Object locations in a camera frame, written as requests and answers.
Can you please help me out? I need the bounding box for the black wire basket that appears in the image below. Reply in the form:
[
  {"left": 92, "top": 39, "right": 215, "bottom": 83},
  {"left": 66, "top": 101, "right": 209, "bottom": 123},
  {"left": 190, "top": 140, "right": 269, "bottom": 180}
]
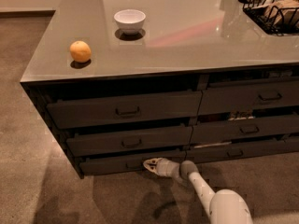
[{"left": 239, "top": 0, "right": 299, "bottom": 35}]

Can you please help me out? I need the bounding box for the white ceramic bowl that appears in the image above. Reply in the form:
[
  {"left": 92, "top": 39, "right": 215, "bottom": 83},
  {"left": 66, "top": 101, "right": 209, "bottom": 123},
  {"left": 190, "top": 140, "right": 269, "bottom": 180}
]
[{"left": 114, "top": 9, "right": 147, "bottom": 35}]

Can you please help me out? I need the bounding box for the orange fruit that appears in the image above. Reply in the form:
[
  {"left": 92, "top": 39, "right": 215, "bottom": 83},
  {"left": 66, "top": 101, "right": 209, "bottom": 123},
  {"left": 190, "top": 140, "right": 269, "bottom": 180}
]
[{"left": 69, "top": 41, "right": 92, "bottom": 63}]

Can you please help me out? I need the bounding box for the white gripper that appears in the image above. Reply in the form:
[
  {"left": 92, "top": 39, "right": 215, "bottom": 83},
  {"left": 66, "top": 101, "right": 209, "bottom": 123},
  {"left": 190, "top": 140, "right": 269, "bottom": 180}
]
[{"left": 143, "top": 158, "right": 180, "bottom": 178}]

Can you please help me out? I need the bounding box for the dark cabinet with grey top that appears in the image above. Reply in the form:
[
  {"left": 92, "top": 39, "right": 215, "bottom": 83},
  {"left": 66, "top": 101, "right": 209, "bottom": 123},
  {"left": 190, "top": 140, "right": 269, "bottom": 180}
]
[{"left": 21, "top": 0, "right": 299, "bottom": 176}]

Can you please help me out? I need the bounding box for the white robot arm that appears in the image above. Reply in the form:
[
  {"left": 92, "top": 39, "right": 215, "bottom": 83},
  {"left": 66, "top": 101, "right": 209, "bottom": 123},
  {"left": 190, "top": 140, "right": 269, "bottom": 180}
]
[{"left": 143, "top": 158, "right": 253, "bottom": 224}]

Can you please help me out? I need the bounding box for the dark drawer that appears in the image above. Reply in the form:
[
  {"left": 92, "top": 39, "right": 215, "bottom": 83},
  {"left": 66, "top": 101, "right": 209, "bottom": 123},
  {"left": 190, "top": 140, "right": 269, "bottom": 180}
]
[
  {"left": 66, "top": 126, "right": 192, "bottom": 157},
  {"left": 47, "top": 91, "right": 202, "bottom": 129},
  {"left": 78, "top": 148, "right": 187, "bottom": 176},
  {"left": 191, "top": 115, "right": 299, "bottom": 144},
  {"left": 198, "top": 81, "right": 299, "bottom": 115},
  {"left": 186, "top": 136, "right": 299, "bottom": 163}
]

